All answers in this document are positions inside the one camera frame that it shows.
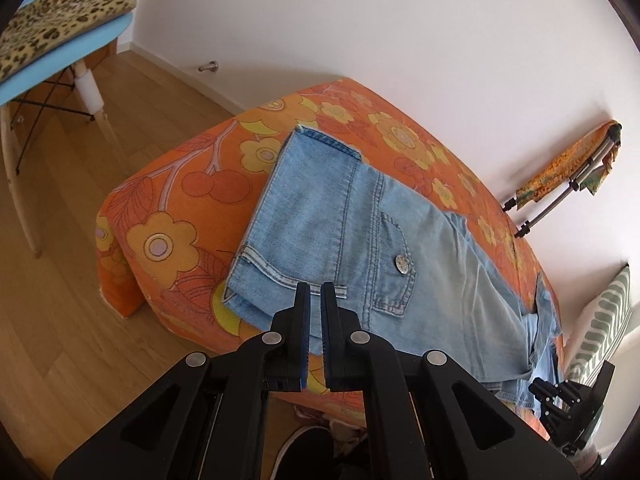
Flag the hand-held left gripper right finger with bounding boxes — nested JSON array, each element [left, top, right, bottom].
[[322, 282, 583, 480]]

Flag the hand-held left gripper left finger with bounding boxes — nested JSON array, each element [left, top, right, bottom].
[[52, 282, 312, 480]]

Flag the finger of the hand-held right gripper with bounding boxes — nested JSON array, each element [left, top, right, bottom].
[[529, 376, 578, 427]]

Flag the light blue denim pants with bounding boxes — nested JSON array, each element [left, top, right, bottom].
[[222, 125, 563, 408]]

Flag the green striped pillow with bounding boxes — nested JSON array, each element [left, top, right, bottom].
[[562, 265, 633, 386]]

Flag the black shoe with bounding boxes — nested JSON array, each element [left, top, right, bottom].
[[280, 422, 342, 480]]

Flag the orange floral bedspread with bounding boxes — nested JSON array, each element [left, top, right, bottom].
[[95, 77, 566, 441]]

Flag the metal tripod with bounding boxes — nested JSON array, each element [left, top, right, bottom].
[[502, 122, 623, 238]]

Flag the orange patterned cloth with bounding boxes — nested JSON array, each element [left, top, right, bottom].
[[515, 120, 623, 206]]

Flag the light blue chair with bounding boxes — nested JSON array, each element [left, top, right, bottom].
[[0, 0, 138, 258]]

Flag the leopard print cushion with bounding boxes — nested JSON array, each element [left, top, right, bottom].
[[0, 0, 138, 83]]

